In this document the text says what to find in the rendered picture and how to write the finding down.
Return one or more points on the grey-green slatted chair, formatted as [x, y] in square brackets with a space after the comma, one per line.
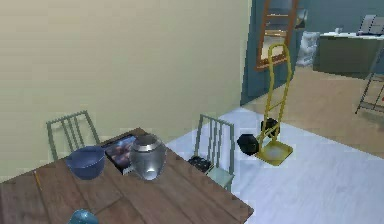
[71, 130]
[218, 156]

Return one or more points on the silver glass vase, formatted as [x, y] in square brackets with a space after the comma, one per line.
[148, 156]

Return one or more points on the black patterned cushion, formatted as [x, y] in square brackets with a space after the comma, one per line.
[200, 163]

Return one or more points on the dark picture book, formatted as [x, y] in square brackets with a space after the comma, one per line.
[120, 151]

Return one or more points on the brown wooden table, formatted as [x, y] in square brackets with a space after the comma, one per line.
[160, 196]

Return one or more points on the yellow hand truck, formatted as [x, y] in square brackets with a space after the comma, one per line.
[276, 146]

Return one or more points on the orange wooden shelf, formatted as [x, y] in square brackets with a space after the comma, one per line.
[276, 33]

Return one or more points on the blue bowl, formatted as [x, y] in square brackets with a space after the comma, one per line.
[86, 163]

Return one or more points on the white bag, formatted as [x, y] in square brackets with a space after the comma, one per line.
[307, 48]

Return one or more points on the teal round object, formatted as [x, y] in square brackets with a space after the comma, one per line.
[81, 217]

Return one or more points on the dark green counter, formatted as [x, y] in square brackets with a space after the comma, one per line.
[346, 55]

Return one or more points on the white cup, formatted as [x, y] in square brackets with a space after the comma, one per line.
[338, 30]

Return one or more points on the yellow pencil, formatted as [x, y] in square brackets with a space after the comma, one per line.
[37, 180]

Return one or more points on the grey folding rack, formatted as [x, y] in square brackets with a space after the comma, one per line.
[371, 90]

